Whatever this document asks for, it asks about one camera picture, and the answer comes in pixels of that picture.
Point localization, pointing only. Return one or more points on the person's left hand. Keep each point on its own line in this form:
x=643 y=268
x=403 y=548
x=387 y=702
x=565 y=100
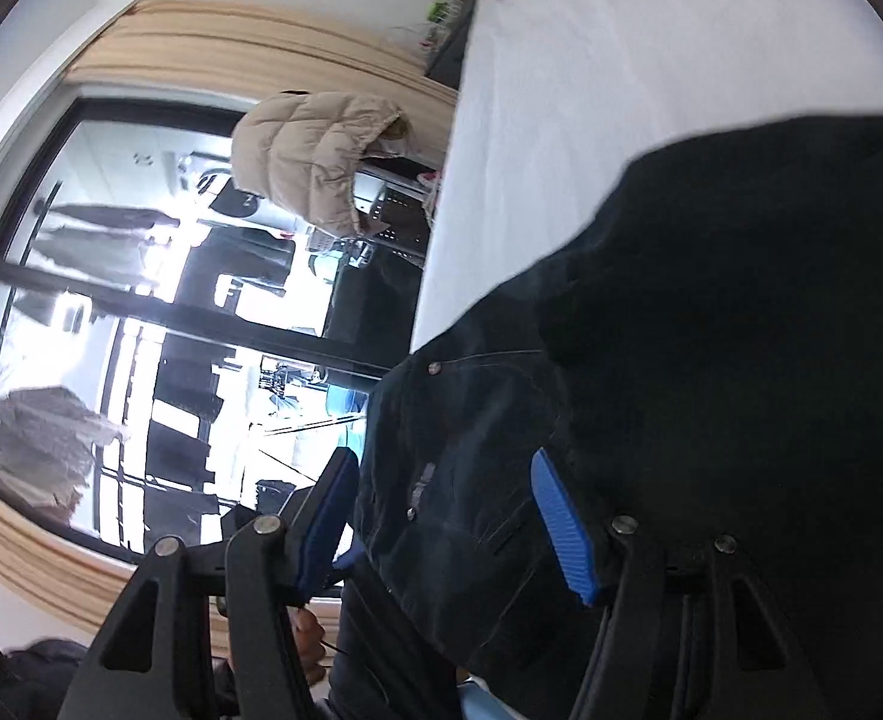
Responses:
x=307 y=637

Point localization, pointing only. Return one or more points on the black framed glass door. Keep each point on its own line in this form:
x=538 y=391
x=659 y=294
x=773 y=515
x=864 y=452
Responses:
x=186 y=315

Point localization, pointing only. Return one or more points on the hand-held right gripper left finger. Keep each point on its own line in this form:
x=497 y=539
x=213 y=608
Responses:
x=321 y=525

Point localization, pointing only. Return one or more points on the cream curtain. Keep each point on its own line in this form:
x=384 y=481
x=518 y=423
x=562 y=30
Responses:
x=261 y=49
x=36 y=540

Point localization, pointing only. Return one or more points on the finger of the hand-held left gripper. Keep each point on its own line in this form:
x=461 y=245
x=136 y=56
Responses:
x=349 y=557

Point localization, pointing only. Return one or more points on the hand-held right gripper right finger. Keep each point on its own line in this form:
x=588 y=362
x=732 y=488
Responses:
x=561 y=532

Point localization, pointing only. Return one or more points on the black denim pants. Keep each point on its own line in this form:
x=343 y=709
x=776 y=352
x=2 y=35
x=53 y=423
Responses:
x=711 y=352

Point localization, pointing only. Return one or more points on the bed with white sheet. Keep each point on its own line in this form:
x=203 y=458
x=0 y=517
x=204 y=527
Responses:
x=636 y=75

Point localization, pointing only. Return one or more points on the light blue cloth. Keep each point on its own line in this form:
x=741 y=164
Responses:
x=486 y=699

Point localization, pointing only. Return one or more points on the beige puffer jacket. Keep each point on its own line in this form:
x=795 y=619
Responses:
x=306 y=150

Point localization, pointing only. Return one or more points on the grey nightstand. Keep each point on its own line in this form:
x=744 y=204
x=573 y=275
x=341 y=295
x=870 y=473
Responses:
x=452 y=45

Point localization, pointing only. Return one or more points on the hanging grey garment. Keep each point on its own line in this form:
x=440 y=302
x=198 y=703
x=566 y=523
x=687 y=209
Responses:
x=47 y=435
x=100 y=232

